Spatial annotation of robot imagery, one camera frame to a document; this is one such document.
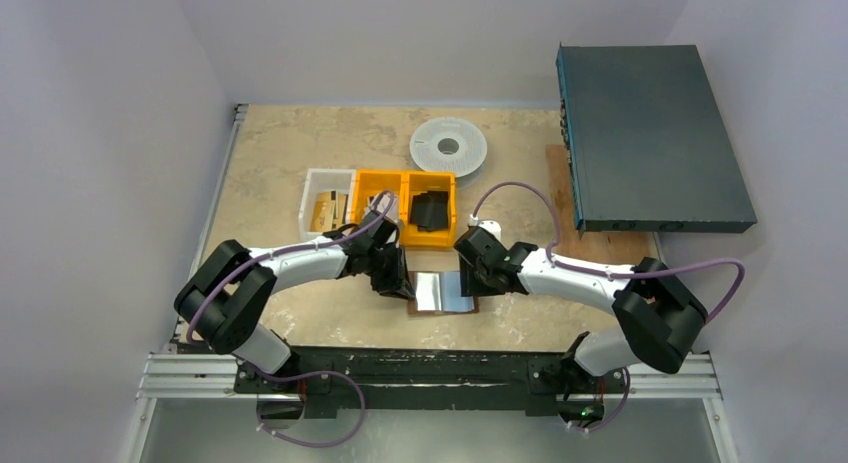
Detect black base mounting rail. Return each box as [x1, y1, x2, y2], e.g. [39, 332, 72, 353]
[234, 346, 625, 422]

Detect tan cards in white bin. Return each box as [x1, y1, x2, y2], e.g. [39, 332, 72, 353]
[310, 191, 348, 232]

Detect orange double plastic bin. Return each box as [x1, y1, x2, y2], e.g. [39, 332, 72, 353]
[347, 169, 457, 249]

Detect white plastic bin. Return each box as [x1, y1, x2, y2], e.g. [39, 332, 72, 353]
[298, 168, 356, 240]

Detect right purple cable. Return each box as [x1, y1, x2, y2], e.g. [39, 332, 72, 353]
[470, 181, 747, 325]

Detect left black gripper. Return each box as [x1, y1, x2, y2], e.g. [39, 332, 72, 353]
[364, 243, 415, 299]

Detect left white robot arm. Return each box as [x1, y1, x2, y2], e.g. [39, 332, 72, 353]
[174, 211, 414, 392]

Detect purple cable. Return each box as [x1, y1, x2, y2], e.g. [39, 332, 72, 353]
[470, 181, 747, 325]
[185, 189, 397, 345]

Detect wooden board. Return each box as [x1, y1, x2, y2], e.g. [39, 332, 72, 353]
[545, 144, 660, 265]

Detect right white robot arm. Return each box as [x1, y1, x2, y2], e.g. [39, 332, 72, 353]
[454, 223, 708, 390]

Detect stack of silver cards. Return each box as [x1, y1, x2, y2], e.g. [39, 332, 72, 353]
[364, 192, 400, 223]

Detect grey filament spool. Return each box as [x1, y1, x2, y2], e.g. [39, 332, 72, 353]
[409, 117, 488, 178]

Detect dark blue flat box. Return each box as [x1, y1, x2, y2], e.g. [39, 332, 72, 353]
[556, 45, 757, 234]

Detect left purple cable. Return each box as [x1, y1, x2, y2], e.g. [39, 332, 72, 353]
[185, 189, 397, 345]

